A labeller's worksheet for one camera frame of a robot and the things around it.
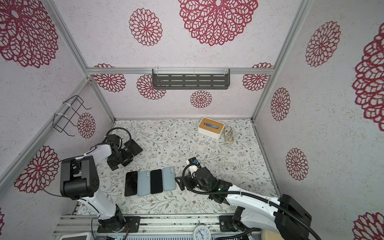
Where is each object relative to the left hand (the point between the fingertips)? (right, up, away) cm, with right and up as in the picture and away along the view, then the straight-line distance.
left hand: (125, 164), depth 94 cm
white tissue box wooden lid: (+56, +24, +15) cm, 63 cm away
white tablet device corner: (-8, -27, -27) cm, 39 cm away
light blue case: (+28, -8, -4) cm, 30 cm away
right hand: (+37, -2, -18) cm, 41 cm away
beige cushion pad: (+77, -27, -26) cm, 86 cm away
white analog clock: (+47, -26, -26) cm, 59 cm away
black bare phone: (+6, -11, -5) cm, 13 cm away
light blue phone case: (+13, -10, -5) cm, 17 cm away
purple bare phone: (+21, -9, -7) cm, 24 cm away
